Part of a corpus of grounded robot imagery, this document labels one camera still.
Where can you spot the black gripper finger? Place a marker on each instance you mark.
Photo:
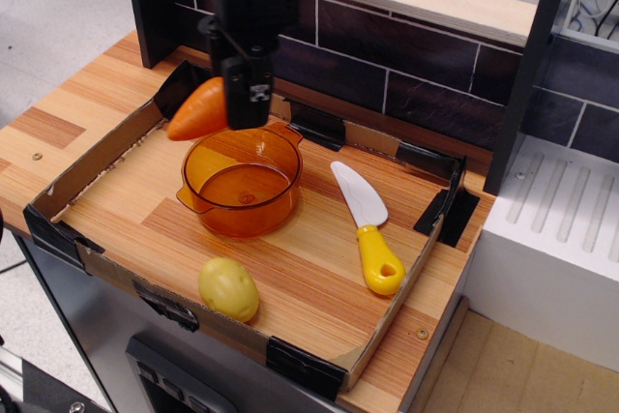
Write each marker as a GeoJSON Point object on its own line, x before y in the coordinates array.
{"type": "Point", "coordinates": [248, 87]}
{"type": "Point", "coordinates": [217, 53]}

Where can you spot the orange plastic toy carrot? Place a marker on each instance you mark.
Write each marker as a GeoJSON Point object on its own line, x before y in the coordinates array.
{"type": "Point", "coordinates": [203, 112]}

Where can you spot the transparent orange plastic pot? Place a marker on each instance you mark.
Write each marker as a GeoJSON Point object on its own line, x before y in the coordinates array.
{"type": "Point", "coordinates": [243, 183]}

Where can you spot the cardboard fence with black tape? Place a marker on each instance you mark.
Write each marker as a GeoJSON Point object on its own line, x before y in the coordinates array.
{"type": "Point", "coordinates": [121, 256]}

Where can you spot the yellow plastic toy potato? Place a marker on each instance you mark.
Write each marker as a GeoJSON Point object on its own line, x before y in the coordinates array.
{"type": "Point", "coordinates": [227, 287]}

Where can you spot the toy oven front panel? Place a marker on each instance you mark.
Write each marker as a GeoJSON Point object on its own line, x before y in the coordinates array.
{"type": "Point", "coordinates": [183, 379]}

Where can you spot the white toy sink drainboard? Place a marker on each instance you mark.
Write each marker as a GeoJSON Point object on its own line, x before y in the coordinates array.
{"type": "Point", "coordinates": [546, 263]}

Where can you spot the dark shelf frame with backsplash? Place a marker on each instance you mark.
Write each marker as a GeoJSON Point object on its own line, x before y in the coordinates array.
{"type": "Point", "coordinates": [453, 91]}

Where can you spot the toy knife yellow handle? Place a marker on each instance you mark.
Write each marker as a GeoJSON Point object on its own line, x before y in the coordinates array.
{"type": "Point", "coordinates": [382, 269]}

